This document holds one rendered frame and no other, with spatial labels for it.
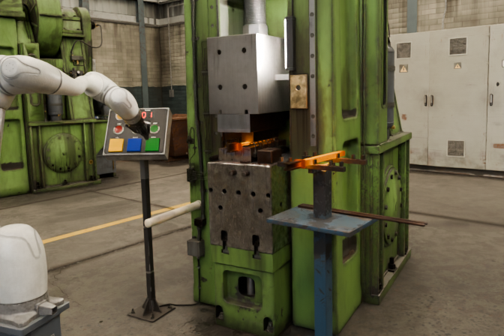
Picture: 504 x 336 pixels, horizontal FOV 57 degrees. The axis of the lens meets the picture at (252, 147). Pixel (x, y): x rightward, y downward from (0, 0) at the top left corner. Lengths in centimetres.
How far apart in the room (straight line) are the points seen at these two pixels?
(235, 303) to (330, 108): 115
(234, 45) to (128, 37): 938
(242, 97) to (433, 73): 532
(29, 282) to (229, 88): 134
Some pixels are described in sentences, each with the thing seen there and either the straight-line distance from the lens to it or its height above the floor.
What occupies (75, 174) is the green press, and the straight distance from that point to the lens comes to 710.
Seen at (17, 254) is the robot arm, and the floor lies 81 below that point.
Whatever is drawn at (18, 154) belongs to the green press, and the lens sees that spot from 692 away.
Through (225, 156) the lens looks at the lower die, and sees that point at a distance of 248.
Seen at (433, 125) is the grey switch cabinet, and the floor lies 71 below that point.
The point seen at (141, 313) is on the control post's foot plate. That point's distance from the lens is 297.
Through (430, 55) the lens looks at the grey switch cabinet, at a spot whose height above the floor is 173.
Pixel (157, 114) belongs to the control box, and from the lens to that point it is 264.
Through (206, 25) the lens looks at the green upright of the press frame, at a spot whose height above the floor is 165.
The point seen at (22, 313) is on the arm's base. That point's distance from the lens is 166.
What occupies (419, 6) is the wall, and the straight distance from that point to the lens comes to 834.
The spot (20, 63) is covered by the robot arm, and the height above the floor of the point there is 138.
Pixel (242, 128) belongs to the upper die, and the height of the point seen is 109.
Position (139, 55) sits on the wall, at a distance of 1186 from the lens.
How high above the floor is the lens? 128
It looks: 7 degrees down
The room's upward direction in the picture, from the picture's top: 1 degrees counter-clockwise
